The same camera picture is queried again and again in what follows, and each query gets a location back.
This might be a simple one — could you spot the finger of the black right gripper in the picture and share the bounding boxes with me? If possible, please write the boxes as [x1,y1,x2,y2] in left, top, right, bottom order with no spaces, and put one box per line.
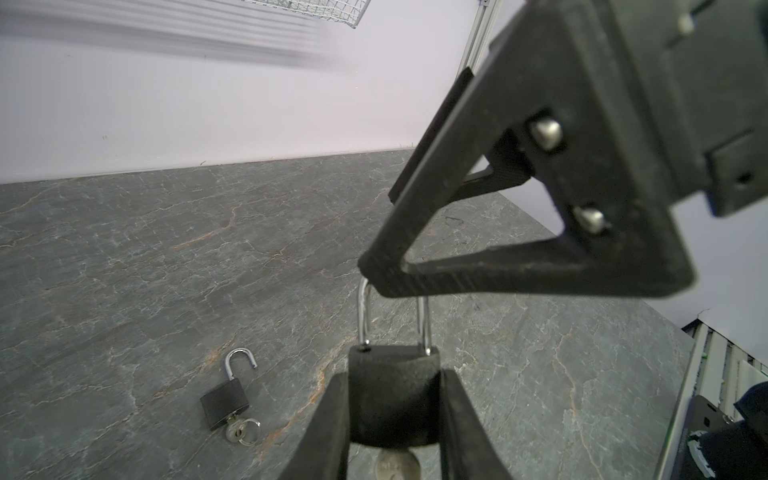
[359,1,695,298]
[389,68,534,204]

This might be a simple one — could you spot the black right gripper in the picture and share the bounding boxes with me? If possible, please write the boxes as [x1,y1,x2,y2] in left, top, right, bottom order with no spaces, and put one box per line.
[587,0,768,218]

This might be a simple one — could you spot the small black padlock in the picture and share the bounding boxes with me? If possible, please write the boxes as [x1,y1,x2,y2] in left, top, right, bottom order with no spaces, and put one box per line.
[200,347,258,431]

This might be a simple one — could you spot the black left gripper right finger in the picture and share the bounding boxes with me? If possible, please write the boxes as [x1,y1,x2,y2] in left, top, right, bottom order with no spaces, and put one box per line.
[439,369,512,480]

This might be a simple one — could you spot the aluminium frame corner post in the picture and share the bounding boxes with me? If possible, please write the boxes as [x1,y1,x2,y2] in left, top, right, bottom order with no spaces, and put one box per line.
[457,0,503,74]

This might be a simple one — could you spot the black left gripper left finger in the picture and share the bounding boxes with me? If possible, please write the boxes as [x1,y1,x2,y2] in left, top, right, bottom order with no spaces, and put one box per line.
[279,373,350,480]

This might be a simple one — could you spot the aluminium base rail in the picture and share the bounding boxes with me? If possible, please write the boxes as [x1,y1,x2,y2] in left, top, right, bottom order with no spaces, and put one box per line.
[654,320,767,479]

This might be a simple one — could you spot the white wire shelf basket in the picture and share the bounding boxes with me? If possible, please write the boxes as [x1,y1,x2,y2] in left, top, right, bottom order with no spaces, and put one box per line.
[250,0,370,28]

